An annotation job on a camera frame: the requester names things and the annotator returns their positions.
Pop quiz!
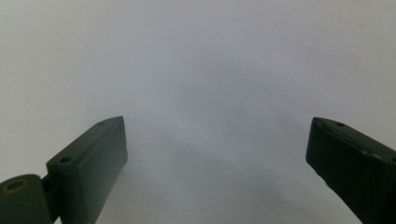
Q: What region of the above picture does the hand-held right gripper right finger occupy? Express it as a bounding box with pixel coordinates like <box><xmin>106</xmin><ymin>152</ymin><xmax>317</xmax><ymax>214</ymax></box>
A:
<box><xmin>305</xmin><ymin>116</ymin><xmax>396</xmax><ymax>224</ymax></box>

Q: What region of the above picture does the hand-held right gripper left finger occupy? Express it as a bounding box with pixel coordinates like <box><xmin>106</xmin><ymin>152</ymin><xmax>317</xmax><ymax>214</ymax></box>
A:
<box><xmin>46</xmin><ymin>115</ymin><xmax>129</xmax><ymax>224</ymax></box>

